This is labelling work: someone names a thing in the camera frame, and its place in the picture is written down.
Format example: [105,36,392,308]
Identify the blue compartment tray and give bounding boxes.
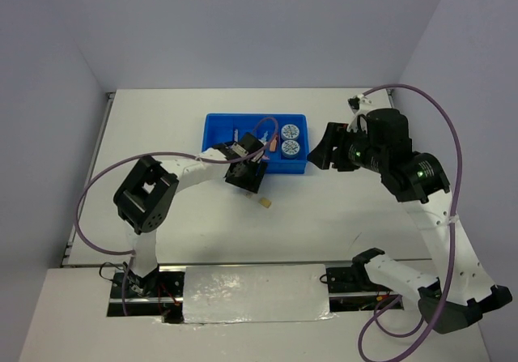
[202,113,309,174]

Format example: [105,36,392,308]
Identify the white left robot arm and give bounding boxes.
[113,133,267,296]

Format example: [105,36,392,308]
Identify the silver foil sheet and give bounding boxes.
[183,264,333,324]

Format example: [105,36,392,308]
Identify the blue jar sideways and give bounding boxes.
[281,139,301,160]

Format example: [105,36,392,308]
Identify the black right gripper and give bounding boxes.
[305,121,385,172]

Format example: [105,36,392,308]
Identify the yellow eraser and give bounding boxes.
[259,198,272,208]

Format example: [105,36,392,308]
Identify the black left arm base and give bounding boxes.
[107,270,185,324]

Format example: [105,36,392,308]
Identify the orange clear case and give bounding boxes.
[269,135,278,153]

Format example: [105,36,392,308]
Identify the blue jar patterned lid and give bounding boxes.
[280,123,300,141]

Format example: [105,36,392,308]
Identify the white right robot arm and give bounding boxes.
[308,95,512,334]

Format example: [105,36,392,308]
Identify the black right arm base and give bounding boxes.
[319,266,364,295]

